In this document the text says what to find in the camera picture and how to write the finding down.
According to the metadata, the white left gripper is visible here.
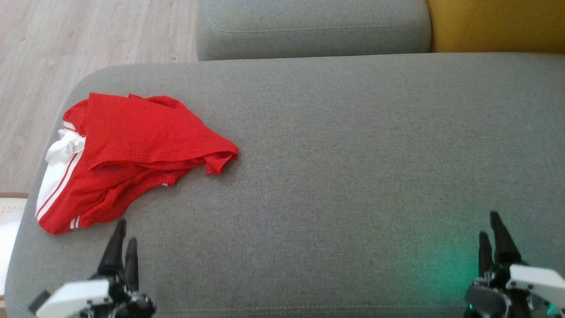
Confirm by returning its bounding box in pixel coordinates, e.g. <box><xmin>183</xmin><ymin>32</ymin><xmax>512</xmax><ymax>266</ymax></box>
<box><xmin>36</xmin><ymin>220</ymin><xmax>156</xmax><ymax>318</ymax></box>

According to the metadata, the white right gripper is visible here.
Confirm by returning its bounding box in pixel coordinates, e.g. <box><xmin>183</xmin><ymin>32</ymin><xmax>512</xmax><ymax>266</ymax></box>
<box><xmin>464</xmin><ymin>211</ymin><xmax>565</xmax><ymax>318</ymax></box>

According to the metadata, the grey sofa seat cushion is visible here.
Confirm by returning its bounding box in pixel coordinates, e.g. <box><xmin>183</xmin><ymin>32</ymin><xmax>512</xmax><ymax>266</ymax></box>
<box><xmin>196</xmin><ymin>0</ymin><xmax>432</xmax><ymax>61</ymax></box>
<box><xmin>4</xmin><ymin>52</ymin><xmax>565</xmax><ymax>318</ymax></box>

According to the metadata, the yellow sofa back cushion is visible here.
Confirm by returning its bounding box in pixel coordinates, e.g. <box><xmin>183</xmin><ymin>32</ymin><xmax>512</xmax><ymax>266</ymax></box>
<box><xmin>426</xmin><ymin>0</ymin><xmax>565</xmax><ymax>54</ymax></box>

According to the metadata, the white rug brown border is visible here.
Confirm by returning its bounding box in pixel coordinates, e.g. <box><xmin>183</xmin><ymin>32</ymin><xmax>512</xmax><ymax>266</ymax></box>
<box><xmin>0</xmin><ymin>193</ymin><xmax>30</xmax><ymax>297</ymax></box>

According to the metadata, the red white sports jersey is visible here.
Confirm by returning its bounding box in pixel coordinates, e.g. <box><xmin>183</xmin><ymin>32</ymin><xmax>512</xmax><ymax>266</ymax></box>
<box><xmin>63</xmin><ymin>92</ymin><xmax>239</xmax><ymax>186</ymax></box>

